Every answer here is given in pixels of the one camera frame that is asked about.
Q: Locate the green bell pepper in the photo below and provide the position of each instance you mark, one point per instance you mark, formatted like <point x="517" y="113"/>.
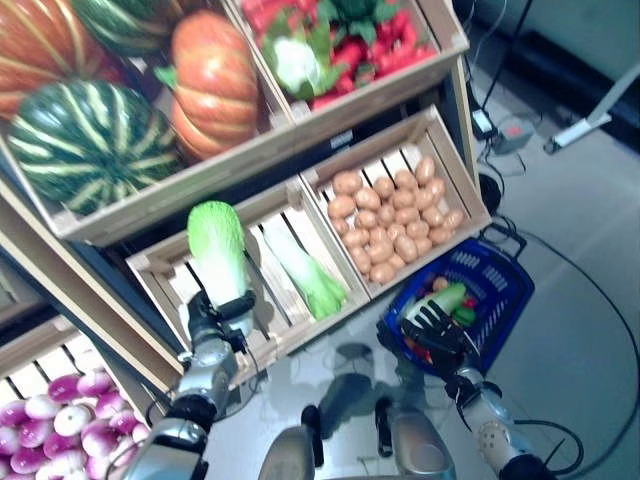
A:
<point x="464" y="316"/>

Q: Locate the dark green striped pumpkin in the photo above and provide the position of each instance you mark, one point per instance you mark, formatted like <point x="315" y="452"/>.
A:
<point x="125" y="25"/>
<point x="90" y="145"/>

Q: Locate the black round object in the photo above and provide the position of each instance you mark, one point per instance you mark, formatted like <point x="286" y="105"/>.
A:
<point x="490" y="192"/>

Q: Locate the grey box with red button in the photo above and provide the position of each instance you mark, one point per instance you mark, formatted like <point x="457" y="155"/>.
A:
<point x="512" y="134"/>

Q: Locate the small orange pumpkin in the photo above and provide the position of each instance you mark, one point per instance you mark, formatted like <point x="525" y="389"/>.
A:
<point x="215" y="85"/>

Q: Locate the small red chili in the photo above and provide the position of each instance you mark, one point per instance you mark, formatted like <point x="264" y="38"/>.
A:
<point x="469" y="302"/>

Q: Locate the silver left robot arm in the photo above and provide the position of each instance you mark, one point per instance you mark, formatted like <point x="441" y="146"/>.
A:
<point x="207" y="370"/>

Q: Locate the red tomato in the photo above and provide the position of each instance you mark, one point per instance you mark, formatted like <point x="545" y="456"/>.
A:
<point x="419" y="350"/>

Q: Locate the large orange pumpkin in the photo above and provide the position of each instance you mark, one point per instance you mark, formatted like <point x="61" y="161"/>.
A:
<point x="40" y="55"/>

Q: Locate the red orange carrot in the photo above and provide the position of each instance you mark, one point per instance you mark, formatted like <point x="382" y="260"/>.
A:
<point x="405" y="60"/>
<point x="260" y="15"/>

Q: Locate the white power adapter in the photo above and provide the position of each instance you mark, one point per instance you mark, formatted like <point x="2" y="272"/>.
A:
<point x="482" y="122"/>

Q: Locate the brown potato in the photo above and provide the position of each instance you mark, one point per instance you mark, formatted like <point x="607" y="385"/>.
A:
<point x="396" y="261"/>
<point x="377" y="232"/>
<point x="380" y="253"/>
<point x="453" y="220"/>
<point x="367" y="198"/>
<point x="406" y="180"/>
<point x="426" y="170"/>
<point x="355" y="237"/>
<point x="383" y="273"/>
<point x="405" y="247"/>
<point x="436" y="189"/>
<point x="440" y="285"/>
<point x="433" y="216"/>
<point x="422" y="245"/>
<point x="341" y="206"/>
<point x="341" y="226"/>
<point x="360" y="258"/>
<point x="347" y="182"/>

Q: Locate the purple white onion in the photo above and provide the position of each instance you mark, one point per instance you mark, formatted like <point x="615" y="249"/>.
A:
<point x="97" y="440"/>
<point x="95" y="382"/>
<point x="12" y="412"/>
<point x="72" y="419"/>
<point x="40" y="406"/>
<point x="62" y="387"/>
<point x="35" y="432"/>
<point x="110" y="402"/>
<point x="27" y="460"/>
<point x="7" y="440"/>
<point x="60" y="445"/>

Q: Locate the green white napa cabbage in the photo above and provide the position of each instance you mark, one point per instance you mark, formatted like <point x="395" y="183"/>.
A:
<point x="220" y="250"/>
<point x="445" y="298"/>
<point x="310" y="280"/>

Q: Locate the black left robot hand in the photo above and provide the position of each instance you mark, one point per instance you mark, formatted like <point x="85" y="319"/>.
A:
<point x="205" y="320"/>

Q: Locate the black tripod pole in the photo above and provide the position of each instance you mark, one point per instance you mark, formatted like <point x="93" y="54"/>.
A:
<point x="509" y="50"/>

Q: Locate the wooden display rack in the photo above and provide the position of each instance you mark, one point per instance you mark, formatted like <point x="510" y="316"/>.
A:
<point x="85" y="300"/>

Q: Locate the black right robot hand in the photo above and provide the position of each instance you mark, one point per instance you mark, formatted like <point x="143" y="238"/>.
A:
<point x="445" y="345"/>

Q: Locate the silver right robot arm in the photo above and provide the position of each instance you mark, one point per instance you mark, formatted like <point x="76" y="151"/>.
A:
<point x="492" y="435"/>

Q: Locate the white cauliflower with leaves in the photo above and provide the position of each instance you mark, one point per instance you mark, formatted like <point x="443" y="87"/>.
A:
<point x="295" y="60"/>

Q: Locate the light wooden crate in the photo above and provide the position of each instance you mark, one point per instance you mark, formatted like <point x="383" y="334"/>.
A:
<point x="472" y="200"/>
<point x="145" y="262"/>
<point x="30" y="345"/>
<point x="380" y="90"/>
<point x="90" y="227"/>

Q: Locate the blue plastic shopping basket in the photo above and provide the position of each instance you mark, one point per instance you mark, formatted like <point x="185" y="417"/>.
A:
<point x="500" y="300"/>

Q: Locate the dark green broccoli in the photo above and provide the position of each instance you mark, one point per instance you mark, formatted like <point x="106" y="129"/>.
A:
<point x="357" y="7"/>

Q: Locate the white metal stand base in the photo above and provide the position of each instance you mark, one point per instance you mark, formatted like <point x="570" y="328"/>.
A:
<point x="575" y="132"/>

